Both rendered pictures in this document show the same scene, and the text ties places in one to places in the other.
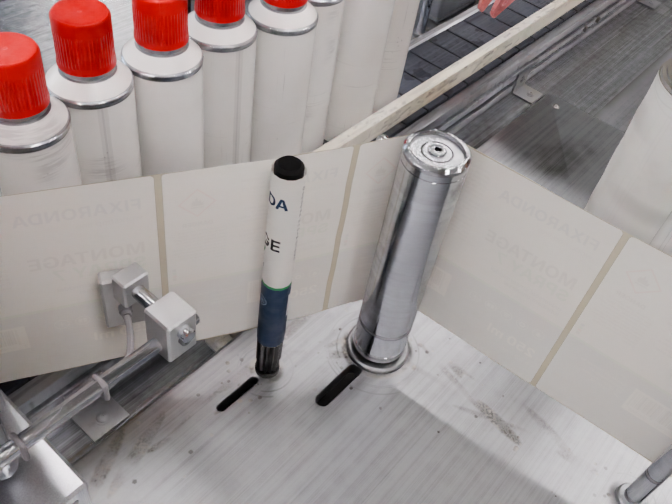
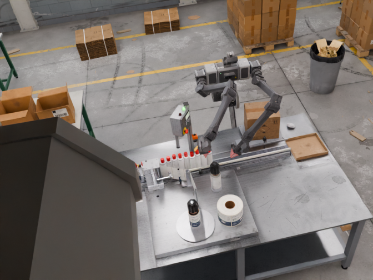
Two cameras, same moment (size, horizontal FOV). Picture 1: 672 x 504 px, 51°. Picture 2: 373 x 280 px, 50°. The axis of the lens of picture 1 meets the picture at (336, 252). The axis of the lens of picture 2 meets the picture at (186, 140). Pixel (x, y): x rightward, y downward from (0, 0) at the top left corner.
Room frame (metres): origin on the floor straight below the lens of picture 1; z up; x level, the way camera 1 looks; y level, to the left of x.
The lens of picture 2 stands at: (-1.05, -1.83, 3.50)
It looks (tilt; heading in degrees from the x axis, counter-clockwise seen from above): 43 degrees down; 52
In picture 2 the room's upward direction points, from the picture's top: 8 degrees counter-clockwise
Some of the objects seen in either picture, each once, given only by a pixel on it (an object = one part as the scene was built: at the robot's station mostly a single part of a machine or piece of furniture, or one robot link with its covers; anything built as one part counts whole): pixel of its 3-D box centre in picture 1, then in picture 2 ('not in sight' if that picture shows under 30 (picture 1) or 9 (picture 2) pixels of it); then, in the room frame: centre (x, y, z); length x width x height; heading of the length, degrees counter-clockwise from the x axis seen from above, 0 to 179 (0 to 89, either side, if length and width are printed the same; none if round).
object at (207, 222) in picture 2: not in sight; (195, 225); (0.06, -0.37, 0.89); 0.31 x 0.31 x 0.01
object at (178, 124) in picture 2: not in sight; (181, 120); (0.48, 0.17, 1.38); 0.17 x 0.10 x 0.19; 23
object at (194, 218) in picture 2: not in sight; (193, 213); (0.06, -0.37, 1.04); 0.09 x 0.09 x 0.29
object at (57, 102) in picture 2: not in sight; (54, 105); (0.07, 1.83, 0.97); 0.51 x 0.39 x 0.37; 60
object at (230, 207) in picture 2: not in sight; (230, 210); (0.31, -0.51, 0.95); 0.20 x 0.20 x 0.14
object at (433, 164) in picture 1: (402, 263); (188, 178); (0.31, -0.04, 0.97); 0.05 x 0.05 x 0.19
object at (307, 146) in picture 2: not in sight; (306, 146); (1.37, -0.49, 0.85); 0.30 x 0.26 x 0.04; 148
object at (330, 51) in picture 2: not in sight; (328, 54); (3.34, 0.46, 0.50); 0.42 x 0.41 x 0.28; 145
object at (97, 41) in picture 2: not in sight; (96, 41); (1.84, 4.02, 0.16); 0.65 x 0.54 x 0.32; 149
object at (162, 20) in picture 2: not in sight; (161, 20); (3.11, 3.74, 0.11); 0.65 x 0.54 x 0.22; 142
